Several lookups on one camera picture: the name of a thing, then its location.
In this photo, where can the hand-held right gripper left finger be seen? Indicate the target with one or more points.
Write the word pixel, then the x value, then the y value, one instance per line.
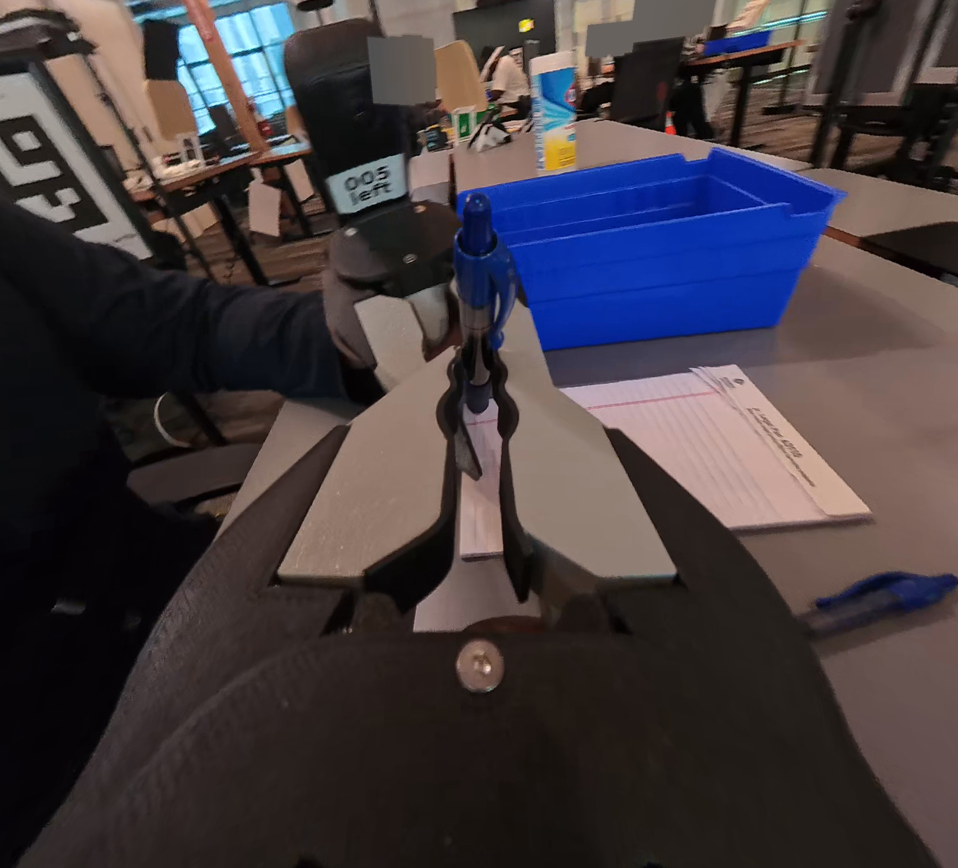
pixel 367 501

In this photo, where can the tan chair back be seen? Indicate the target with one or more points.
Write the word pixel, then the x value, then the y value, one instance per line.
pixel 458 74

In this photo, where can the wipes canister with yellow label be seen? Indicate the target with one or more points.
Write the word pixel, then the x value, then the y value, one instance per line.
pixel 554 119

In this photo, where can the cardboard box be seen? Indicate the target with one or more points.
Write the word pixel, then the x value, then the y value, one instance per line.
pixel 168 106

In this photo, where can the black flat pad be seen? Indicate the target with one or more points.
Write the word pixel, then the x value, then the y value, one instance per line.
pixel 920 246

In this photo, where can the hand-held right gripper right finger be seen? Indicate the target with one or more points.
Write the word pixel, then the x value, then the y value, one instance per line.
pixel 591 501

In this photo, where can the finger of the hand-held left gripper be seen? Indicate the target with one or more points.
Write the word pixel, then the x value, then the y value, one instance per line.
pixel 434 318
pixel 393 344

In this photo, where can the wooden standing desk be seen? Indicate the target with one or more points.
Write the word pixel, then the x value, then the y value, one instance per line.
pixel 748 59

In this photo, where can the white lined notepad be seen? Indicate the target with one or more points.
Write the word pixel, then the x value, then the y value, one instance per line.
pixel 673 449

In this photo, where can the blue retractable pen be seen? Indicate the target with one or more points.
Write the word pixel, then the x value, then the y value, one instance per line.
pixel 890 595
pixel 479 269

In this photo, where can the person's dark clothed body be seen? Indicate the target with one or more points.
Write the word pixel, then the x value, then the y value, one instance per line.
pixel 60 583

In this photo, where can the black white marker board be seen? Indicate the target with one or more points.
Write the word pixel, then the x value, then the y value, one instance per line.
pixel 45 157

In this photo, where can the person's left forearm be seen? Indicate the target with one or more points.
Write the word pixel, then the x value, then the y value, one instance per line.
pixel 187 329

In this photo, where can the blue plastic bin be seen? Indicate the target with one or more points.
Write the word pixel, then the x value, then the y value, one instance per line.
pixel 658 284

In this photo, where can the black wall screen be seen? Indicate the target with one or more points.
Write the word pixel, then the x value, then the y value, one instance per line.
pixel 501 29

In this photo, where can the small blue bin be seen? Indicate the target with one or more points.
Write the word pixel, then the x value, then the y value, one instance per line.
pixel 737 43

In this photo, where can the green white packet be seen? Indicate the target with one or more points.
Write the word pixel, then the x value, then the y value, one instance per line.
pixel 486 134

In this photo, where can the person's left hand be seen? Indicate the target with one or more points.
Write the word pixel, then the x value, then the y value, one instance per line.
pixel 346 321

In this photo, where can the wooden beam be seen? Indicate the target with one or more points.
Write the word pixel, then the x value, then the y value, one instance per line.
pixel 198 7

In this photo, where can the wooden desk with black legs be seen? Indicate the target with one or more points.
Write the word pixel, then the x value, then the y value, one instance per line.
pixel 224 164

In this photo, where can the black tripod stand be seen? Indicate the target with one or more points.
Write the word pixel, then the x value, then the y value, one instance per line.
pixel 861 14

